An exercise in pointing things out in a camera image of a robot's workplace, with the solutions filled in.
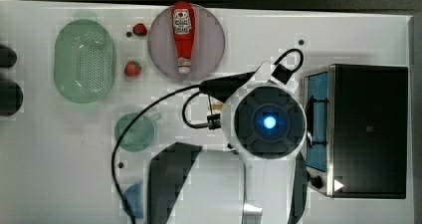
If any green mug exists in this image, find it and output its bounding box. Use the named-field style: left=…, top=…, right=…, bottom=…
left=114, top=112, right=161, bottom=152

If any red toy strawberry upper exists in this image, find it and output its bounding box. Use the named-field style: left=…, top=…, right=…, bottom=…
left=132, top=23, right=147, bottom=36

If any red ketchup bottle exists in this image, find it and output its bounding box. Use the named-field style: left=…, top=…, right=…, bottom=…
left=171, top=1, right=196, bottom=74

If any green perforated colander basket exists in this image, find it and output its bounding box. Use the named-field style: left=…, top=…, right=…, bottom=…
left=54, top=19, right=116, bottom=104

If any red toy strawberry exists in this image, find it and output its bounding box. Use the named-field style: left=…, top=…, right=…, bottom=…
left=124, top=61, right=142, bottom=77
left=132, top=23, right=147, bottom=36

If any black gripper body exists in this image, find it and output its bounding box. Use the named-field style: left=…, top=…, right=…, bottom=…
left=199, top=72, right=254, bottom=104

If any purple round plate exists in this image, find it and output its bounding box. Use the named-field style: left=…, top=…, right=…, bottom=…
left=147, top=4, right=225, bottom=81

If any blue mug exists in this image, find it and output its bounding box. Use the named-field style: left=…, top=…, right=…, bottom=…
left=123, top=182, right=144, bottom=219

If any small black pot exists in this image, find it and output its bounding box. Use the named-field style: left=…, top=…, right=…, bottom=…
left=0, top=45, right=17, bottom=68

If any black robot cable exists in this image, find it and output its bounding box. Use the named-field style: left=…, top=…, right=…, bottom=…
left=110, top=48, right=305, bottom=224

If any silver black toaster oven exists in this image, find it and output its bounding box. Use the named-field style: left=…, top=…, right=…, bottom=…
left=303, top=64, right=409, bottom=199

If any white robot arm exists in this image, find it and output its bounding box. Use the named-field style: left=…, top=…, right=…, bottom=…
left=146, top=63, right=308, bottom=224

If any red toy strawberry lower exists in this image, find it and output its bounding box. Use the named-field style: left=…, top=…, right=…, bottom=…
left=124, top=61, right=142, bottom=77

